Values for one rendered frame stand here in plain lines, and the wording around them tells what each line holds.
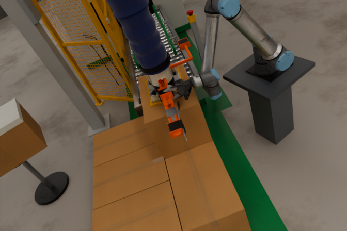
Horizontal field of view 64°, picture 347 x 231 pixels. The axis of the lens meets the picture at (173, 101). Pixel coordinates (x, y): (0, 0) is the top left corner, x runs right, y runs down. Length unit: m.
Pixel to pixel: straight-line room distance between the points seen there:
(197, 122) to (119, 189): 0.76
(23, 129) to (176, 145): 1.36
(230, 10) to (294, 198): 1.53
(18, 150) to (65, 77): 0.92
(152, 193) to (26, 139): 1.30
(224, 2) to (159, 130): 0.94
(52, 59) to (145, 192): 1.76
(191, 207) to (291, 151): 1.18
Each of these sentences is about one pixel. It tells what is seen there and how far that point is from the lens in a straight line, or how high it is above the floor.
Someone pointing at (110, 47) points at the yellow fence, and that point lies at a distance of 3.16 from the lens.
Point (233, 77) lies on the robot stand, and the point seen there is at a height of 0.75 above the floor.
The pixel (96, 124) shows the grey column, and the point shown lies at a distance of 3.64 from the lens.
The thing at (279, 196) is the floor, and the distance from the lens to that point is 2.48.
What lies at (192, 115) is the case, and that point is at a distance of 1.94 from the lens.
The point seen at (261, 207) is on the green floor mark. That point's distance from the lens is 2.44.
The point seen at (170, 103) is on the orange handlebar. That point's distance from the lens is 1.74.
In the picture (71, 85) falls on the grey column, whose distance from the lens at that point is 3.32.
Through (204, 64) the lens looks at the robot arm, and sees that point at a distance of 1.94.
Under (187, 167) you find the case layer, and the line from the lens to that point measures 2.07.
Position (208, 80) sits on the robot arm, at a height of 1.08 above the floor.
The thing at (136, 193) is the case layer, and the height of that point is 0.54.
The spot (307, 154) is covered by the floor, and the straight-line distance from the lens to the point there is 2.70.
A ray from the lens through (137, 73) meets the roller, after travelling 3.24.
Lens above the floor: 2.17
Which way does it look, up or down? 38 degrees down
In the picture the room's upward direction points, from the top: 23 degrees counter-clockwise
